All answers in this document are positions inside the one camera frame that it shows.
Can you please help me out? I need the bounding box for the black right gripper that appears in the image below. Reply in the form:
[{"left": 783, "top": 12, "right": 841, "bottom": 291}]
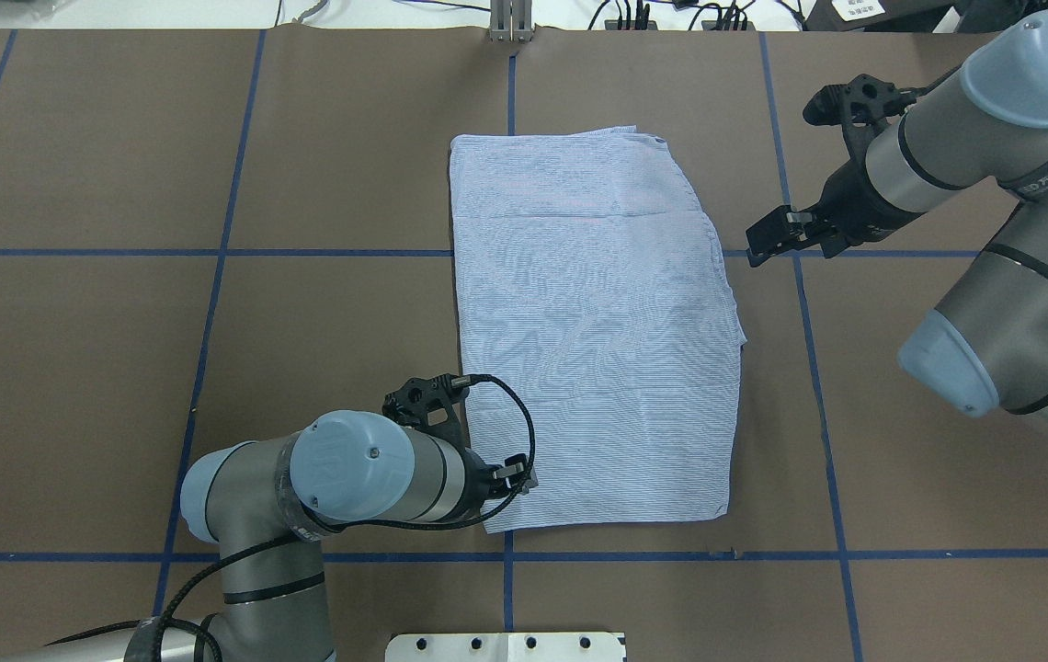
[{"left": 744, "top": 162, "right": 919, "bottom": 268}]

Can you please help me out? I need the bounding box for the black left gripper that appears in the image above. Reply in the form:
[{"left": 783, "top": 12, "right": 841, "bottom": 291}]
[{"left": 450, "top": 448, "right": 540, "bottom": 523}]

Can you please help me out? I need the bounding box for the light blue striped shirt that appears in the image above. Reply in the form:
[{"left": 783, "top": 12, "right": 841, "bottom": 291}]
[{"left": 449, "top": 126, "right": 746, "bottom": 533}]

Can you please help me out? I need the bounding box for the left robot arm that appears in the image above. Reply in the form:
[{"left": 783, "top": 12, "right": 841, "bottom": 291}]
[{"left": 17, "top": 411, "right": 536, "bottom": 661}]

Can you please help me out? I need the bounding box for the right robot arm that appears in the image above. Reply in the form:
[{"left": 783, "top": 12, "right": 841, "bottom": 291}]
[{"left": 746, "top": 9, "right": 1048, "bottom": 431}]

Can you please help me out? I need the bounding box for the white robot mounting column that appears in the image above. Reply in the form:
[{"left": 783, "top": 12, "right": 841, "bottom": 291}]
[{"left": 384, "top": 632, "right": 628, "bottom": 661}]

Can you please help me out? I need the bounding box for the black label printer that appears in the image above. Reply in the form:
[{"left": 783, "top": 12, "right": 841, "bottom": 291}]
[{"left": 803, "top": 1, "right": 954, "bottom": 34}]

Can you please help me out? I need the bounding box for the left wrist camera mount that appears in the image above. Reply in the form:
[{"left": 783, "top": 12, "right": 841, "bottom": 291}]
[{"left": 381, "top": 373, "right": 473, "bottom": 448}]

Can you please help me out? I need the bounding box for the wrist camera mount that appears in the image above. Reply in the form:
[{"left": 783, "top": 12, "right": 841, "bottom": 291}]
[
  {"left": 803, "top": 74, "right": 923, "bottom": 160},
  {"left": 381, "top": 373, "right": 473, "bottom": 448}
]

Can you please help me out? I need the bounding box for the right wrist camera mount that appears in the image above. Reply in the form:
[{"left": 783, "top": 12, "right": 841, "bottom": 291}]
[{"left": 803, "top": 74, "right": 923, "bottom": 160}]

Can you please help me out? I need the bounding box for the black left camera cable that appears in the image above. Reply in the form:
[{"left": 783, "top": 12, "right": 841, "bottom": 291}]
[{"left": 46, "top": 373, "right": 536, "bottom": 662}]

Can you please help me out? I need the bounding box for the aluminium frame post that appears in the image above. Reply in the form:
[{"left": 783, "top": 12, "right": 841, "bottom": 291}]
[{"left": 487, "top": 0, "right": 534, "bottom": 43}]

